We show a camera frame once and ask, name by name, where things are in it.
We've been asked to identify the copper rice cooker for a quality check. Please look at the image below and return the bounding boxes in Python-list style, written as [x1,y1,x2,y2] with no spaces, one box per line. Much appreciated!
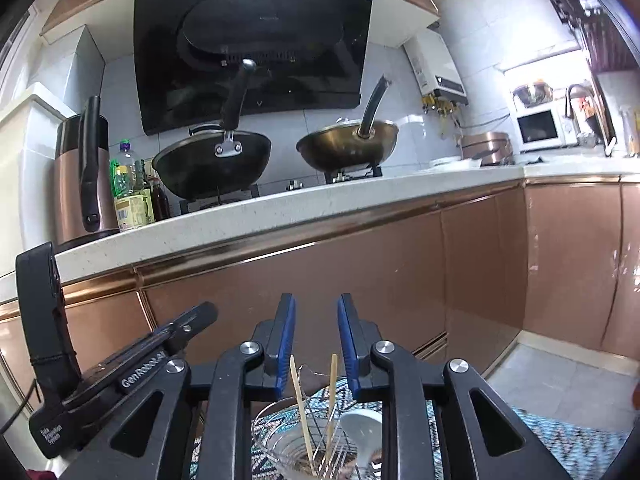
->
[460,131,513,166]

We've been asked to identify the gas stove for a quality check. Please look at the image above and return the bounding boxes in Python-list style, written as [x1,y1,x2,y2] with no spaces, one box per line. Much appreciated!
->
[169,166,383,217]

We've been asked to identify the black dish rack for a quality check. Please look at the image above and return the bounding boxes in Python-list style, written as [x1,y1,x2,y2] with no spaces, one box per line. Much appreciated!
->
[549,0,639,74]

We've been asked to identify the bronze wok with lid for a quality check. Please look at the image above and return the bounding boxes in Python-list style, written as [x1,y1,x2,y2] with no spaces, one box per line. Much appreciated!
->
[296,75,399,174]

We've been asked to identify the green bottle on counter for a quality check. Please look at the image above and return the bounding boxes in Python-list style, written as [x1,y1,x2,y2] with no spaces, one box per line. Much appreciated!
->
[109,138,154,233]

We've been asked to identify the chevron patterned table mat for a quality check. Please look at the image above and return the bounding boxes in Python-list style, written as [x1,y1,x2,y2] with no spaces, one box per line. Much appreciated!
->
[189,378,630,479]

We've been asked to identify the chrome sink faucet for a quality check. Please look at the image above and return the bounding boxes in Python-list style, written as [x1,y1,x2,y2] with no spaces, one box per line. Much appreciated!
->
[564,82,617,158]

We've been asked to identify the white refrigerator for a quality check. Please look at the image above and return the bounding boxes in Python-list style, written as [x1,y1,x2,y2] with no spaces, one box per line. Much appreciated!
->
[0,82,75,275]

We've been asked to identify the white microwave oven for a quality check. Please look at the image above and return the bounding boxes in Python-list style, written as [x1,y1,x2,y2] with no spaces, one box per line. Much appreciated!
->
[513,103,577,152]

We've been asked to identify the dark sauce bottle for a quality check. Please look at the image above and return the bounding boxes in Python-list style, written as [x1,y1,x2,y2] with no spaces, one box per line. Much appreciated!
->
[144,159,170,222]

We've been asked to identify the white water heater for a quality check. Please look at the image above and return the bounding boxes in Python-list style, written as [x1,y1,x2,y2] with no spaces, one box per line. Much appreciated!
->
[404,28,469,105]

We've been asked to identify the white ceramic spoon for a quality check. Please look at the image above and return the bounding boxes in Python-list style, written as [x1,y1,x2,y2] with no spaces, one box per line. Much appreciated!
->
[340,408,383,470]

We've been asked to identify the wooden chopstick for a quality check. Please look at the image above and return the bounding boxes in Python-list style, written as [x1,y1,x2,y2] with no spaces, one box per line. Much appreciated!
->
[288,353,317,477]
[322,353,338,470]

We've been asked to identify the black wok with lid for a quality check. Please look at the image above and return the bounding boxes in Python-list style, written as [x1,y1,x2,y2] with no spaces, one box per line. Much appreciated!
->
[152,58,271,200]

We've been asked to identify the black range hood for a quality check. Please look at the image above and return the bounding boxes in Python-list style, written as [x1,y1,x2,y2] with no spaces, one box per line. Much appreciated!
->
[134,0,372,136]

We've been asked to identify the copper black thermos kettle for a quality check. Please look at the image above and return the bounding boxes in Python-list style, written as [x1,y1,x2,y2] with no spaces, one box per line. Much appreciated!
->
[53,96,119,252]

